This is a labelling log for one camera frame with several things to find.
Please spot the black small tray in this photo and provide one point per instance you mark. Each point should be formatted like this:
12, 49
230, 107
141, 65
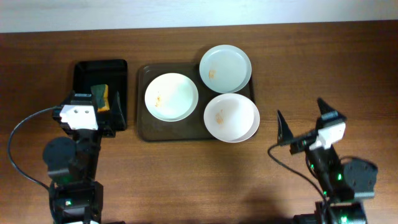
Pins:
114, 73

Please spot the dark brown tray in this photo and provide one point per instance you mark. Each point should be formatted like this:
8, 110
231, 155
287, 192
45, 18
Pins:
193, 127

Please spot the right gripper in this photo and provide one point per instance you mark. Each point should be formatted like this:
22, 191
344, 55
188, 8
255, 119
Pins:
304, 142

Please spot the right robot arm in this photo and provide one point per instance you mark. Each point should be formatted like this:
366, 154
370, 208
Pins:
343, 182

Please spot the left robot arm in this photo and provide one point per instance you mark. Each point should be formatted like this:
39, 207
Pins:
74, 194

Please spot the green yellow sponge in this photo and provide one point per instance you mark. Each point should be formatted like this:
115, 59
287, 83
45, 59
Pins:
100, 93

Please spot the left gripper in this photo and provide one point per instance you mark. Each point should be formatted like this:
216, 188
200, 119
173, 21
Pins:
106, 130

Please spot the pink plate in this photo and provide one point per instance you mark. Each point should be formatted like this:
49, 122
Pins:
231, 117

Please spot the white plate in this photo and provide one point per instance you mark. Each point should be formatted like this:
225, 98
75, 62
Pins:
171, 97

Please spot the pale green plate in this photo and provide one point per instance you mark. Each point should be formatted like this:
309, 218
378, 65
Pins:
225, 69

